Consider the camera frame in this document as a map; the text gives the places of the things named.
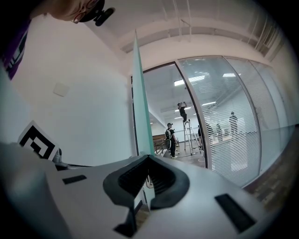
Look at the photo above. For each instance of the person's face and neck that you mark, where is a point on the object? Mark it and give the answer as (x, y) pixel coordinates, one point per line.
(60, 9)

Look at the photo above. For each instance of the black head camera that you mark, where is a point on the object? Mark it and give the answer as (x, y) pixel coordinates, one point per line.
(104, 16)

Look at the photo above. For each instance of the purple printed shirt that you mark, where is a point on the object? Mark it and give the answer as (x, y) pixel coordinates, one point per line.
(16, 53)

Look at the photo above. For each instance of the aluminium step ladder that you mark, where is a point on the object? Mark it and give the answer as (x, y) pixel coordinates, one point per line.
(190, 140)

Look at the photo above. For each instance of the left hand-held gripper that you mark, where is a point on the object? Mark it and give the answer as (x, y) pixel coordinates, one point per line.
(37, 141)

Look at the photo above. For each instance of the frosted glass door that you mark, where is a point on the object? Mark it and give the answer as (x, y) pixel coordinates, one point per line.
(140, 105)

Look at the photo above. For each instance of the person's eyeglasses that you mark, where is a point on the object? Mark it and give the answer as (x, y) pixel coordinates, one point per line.
(81, 14)

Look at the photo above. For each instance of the glass partition with blinds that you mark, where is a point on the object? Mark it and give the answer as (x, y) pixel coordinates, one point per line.
(229, 116)

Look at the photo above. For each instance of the white blank wall plate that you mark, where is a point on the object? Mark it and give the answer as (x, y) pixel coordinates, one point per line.
(61, 89)

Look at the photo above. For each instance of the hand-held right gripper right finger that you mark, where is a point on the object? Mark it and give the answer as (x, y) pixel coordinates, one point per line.
(198, 210)

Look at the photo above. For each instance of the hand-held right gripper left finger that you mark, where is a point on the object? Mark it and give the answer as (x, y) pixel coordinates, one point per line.
(70, 200)

